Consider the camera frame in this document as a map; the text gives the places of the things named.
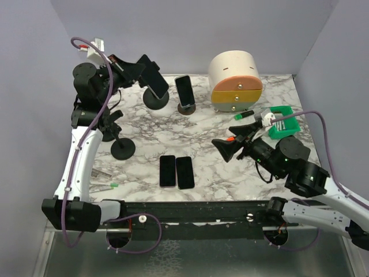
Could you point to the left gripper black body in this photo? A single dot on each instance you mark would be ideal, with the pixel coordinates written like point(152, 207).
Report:
point(120, 78)

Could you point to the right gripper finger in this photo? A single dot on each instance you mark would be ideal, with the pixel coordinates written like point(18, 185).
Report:
point(246, 130)
point(227, 148)

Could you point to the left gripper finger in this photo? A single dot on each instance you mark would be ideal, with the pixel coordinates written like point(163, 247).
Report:
point(132, 71)
point(115, 60)

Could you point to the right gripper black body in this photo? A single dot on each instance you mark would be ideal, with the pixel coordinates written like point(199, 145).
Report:
point(256, 148)

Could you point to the black phone stand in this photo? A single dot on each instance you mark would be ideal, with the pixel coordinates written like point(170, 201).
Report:
point(152, 102)
point(108, 136)
point(122, 148)

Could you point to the tall black smartphone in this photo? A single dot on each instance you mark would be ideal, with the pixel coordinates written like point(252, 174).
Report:
point(185, 175)

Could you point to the purple smartphone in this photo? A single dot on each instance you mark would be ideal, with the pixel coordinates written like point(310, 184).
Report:
point(167, 174)

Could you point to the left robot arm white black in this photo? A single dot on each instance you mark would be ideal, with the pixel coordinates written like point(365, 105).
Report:
point(70, 207)

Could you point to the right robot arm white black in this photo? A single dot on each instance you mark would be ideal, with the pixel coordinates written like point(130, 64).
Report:
point(288, 160)

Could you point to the black smartphone on wooden stand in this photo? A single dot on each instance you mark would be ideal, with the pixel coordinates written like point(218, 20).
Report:
point(185, 91)

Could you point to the green highlighter marker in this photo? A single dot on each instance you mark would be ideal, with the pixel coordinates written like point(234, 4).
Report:
point(244, 114)

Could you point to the green plastic bin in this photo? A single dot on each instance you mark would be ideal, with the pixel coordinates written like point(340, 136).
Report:
point(286, 127)

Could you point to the cream drawer cabinet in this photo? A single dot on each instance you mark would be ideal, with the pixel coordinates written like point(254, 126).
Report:
point(234, 81)

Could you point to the small green object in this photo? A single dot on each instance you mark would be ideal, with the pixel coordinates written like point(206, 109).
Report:
point(98, 187)

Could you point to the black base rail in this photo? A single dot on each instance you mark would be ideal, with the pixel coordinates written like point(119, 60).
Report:
point(195, 220)

